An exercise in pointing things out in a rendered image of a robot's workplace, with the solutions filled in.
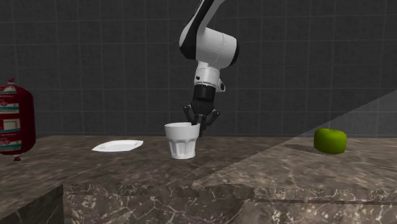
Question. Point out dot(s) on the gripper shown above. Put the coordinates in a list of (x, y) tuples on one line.
[(203, 99)]

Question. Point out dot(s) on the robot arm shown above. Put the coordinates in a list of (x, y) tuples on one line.
[(214, 46)]

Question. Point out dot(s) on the white ribbed cup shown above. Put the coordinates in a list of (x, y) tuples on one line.
[(181, 142)]

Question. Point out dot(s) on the white flat plate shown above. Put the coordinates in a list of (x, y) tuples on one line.
[(118, 145)]

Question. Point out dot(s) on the green apple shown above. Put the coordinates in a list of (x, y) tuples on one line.
[(329, 142)]

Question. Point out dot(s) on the dark red sausage package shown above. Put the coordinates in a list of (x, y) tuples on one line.
[(15, 121)]

